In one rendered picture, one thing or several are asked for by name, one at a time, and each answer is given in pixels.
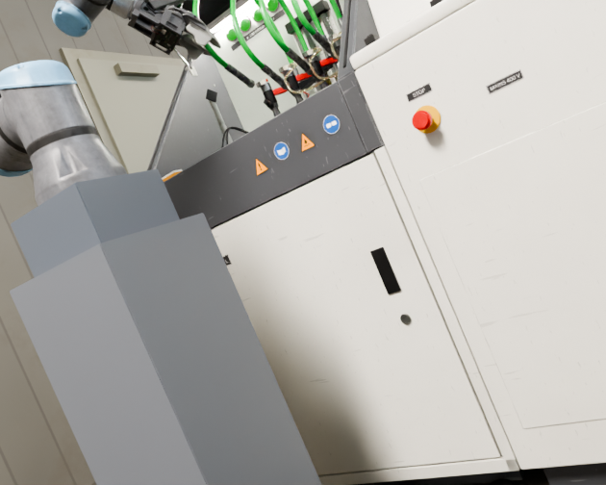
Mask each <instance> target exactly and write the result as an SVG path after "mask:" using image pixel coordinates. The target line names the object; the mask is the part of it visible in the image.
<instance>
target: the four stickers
mask: <svg viewBox="0 0 606 485"><path fill-rule="evenodd" d="M320 121H321V123H322V126H323V129H324V131H325V134H326V137H329V136H331V135H333V134H335V133H338V132H339V131H341V130H342V128H341V123H340V121H339V118H338V115H337V113H336V112H334V113H332V114H330V115H327V116H325V117H323V118H321V119H320ZM295 139H296V141H297V144H298V146H299V148H300V151H301V153H303V152H305V151H307V150H309V149H311V148H313V147H315V146H316V144H315V141H314V139H313V136H312V134H311V131H310V129H307V130H305V131H303V132H301V133H300V134H298V135H296V136H295ZM271 148H272V150H273V152H274V155H275V157H276V159H277V161H278V163H280V162H282V161H283V160H285V159H287V158H288V157H290V156H291V153H290V150H289V147H288V145H287V143H286V141H285V139H283V140H281V141H279V142H277V143H276V144H274V145H272V146H271ZM249 162H250V165H251V166H252V168H253V170H254V172H255V174H256V176H259V175H261V174H262V173H264V172H266V171H268V170H269V168H268V166H267V164H266V162H265V159H264V157H263V155H262V154H260V155H259V156H257V157H256V158H254V159H252V160H251V161H249Z"/></svg>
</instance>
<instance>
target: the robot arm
mask: <svg viewBox="0 0 606 485"><path fill-rule="evenodd" d="M184 1H185V0H151V1H148V3H145V2H144V0H59V1H58V2H57V3H56V7H55V8H54V10H53V12H52V18H53V21H54V23H55V25H56V26H57V27H58V28H59V29H60V30H61V31H62V32H64V33H65V34H67V35H69V36H71V37H75V38H78V37H82V36H83V35H84V34H85V33H86V32H87V31H88V30H89V29H90V27H91V24H92V22H93V21H94V19H95V18H96V17H97V16H98V15H99V14H100V13H101V12H102V11H103V10H104V9H105V8H106V9H107V10H109V11H110V12H112V13H115V14H116V15H118V16H120V17H122V18H123V19H125V20H126V19H127V18H129V22H128V26H130V27H132V28H134V29H135V30H137V31H139V32H141V33H142V34H144V35H146V36H148V37H149V38H151V40H150V43H149V44H151V45H152V46H154V47H156V48H158V49H159V50H161V51H163V52H165V53H166V54H167V55H170V52H171V51H173V49H174V48H175V46H176V45H178V46H182V47H184V48H186V49H187V50H188V54H189V57H190V58H191V59H192V60H197V59H198V58H199V57H200V56H201V55H202V54H204V55H208V56H211V54H210V53H209V52H208V51H207V49H206V48H205V45H206V44H207V43H208V42H210V43H211V44H212V45H214V46H216V47H218V48H219V49H220V47H221V45H220V43H219V42H218V40H217V38H216V37H215V35H214V34H213V33H212V32H211V30H210V29H209V28H208V27H207V25H206V24H205V23H204V22H203V21H202V20H201V19H200V18H199V17H198V16H196V15H195V14H194V13H191V12H189V11H186V10H184V9H182V6H183V4H184ZM187 25H188V26H187ZM186 26H187V27H186ZM185 27H186V30H187V31H188V32H189V34H184V35H182V34H183V32H184V29H185ZM194 37H195V38H194ZM156 43H158V44H159V45H160V46H162V47H164V48H165V49H166V51H164V50H163V49H162V48H160V47H158V46H156ZM76 84H77V82H76V81H75V80H74V78H73V76H72V74H71V72H70V70H69V69H68V67H67V66H66V65H64V64H62V63H60V62H57V61H48V60H43V61H32V62H27V63H22V64H16V65H13V66H10V67H8V68H6V69H4V70H2V71H1V72H0V175H1V176H6V177H16V176H21V175H24V174H26V173H28V172H30V171H31V170H32V171H33V175H34V187H35V199H36V202H37V204H38V206H39V205H40V204H42V203H44V202H45V201H47V200H48V199H50V198H51V197H53V196H54V195H56V194H58V193H59V192H61V191H63V190H64V189H66V188H68V187H69V186H71V185H72V184H74V183H76V182H82V181H87V180H93V179H99V178H105V177H111V176H116V175H123V174H127V171H126V169H125V168H124V166H123V165H121V164H120V163H119V162H118V161H117V159H116V158H115V156H114V155H113V154H112V153H111V151H110V150H109V149H108V148H107V147H106V146H105V144H104V143H103V142H102V141H101V139H100V137H99V135H98V133H97V130H96V128H95V126H94V124H93V121H92V119H91V117H90V114H89V112H88V109H87V106H86V104H85V102H84V100H83V97H82V95H81V93H80V92H79V89H78V87H77V85H76Z"/></svg>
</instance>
